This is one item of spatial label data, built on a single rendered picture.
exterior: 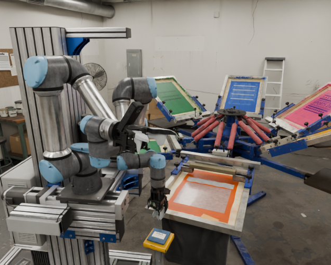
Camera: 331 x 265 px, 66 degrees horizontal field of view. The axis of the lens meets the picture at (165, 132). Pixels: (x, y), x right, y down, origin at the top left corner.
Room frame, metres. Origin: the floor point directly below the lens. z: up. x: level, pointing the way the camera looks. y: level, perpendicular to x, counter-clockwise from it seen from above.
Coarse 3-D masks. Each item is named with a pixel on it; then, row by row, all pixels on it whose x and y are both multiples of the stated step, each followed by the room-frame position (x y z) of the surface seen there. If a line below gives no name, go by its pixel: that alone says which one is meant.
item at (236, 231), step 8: (232, 168) 1.93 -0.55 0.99; (176, 176) 1.80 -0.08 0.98; (168, 184) 1.67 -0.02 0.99; (248, 192) 1.55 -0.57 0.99; (152, 208) 1.37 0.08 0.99; (240, 208) 1.37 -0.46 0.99; (168, 216) 1.31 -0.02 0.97; (176, 216) 1.30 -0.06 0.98; (184, 216) 1.29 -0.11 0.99; (192, 216) 1.29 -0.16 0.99; (240, 216) 1.29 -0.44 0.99; (192, 224) 1.26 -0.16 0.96; (200, 224) 1.24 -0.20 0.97; (208, 224) 1.22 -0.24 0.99; (216, 224) 1.22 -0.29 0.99; (224, 224) 1.22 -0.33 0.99; (240, 224) 1.22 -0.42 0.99; (224, 232) 1.19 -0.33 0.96; (232, 232) 1.17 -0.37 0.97; (240, 232) 1.16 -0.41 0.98
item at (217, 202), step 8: (216, 176) 1.85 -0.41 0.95; (224, 176) 1.85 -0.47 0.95; (232, 176) 1.85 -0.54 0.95; (232, 184) 1.73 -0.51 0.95; (208, 192) 1.61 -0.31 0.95; (216, 192) 1.61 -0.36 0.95; (224, 192) 1.61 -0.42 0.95; (232, 192) 1.61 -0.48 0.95; (208, 200) 1.51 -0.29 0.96; (216, 200) 1.51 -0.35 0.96; (224, 200) 1.51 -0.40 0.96; (232, 200) 1.51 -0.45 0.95; (200, 208) 1.42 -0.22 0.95; (208, 208) 1.42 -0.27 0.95; (216, 208) 1.42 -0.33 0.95; (224, 208) 1.42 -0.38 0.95; (200, 216) 1.34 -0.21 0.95; (216, 216) 1.34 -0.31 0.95; (224, 216) 1.34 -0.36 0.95
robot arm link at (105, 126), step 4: (104, 120) 0.87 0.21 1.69; (108, 120) 0.86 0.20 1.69; (112, 120) 0.86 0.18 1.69; (116, 120) 0.86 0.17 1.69; (104, 124) 0.85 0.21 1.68; (108, 124) 0.84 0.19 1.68; (100, 128) 0.85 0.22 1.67; (104, 128) 0.84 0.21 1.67; (108, 128) 0.83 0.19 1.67; (100, 132) 0.85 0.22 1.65; (104, 132) 0.84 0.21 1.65; (108, 132) 0.83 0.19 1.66; (104, 136) 0.84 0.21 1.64; (108, 136) 0.83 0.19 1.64; (112, 140) 0.84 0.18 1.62
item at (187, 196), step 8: (192, 176) 1.85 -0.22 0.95; (200, 176) 1.85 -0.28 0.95; (208, 176) 1.85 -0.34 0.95; (184, 184) 1.73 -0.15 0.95; (192, 184) 1.73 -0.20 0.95; (200, 184) 1.73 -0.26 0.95; (176, 192) 1.61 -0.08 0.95; (184, 192) 1.61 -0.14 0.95; (192, 192) 1.61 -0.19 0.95; (200, 192) 1.61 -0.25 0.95; (176, 200) 1.51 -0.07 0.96; (184, 200) 1.51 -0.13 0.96; (192, 200) 1.51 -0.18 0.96; (200, 200) 1.51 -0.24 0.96; (168, 208) 1.42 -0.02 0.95; (176, 208) 1.42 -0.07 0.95; (184, 208) 1.42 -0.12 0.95; (192, 208) 1.42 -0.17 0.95
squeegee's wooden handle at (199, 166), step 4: (192, 164) 1.85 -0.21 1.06; (196, 164) 1.86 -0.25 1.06; (200, 164) 1.87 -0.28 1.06; (196, 168) 1.83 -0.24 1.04; (200, 168) 1.82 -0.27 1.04; (204, 168) 1.80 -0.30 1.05; (208, 168) 1.79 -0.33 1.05; (212, 168) 1.78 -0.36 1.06; (216, 168) 1.78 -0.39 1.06; (220, 168) 1.78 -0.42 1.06; (224, 168) 1.79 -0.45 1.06; (228, 168) 1.79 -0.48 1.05; (220, 172) 1.76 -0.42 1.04; (224, 172) 1.75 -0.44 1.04; (228, 172) 1.74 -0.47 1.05; (232, 172) 1.73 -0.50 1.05
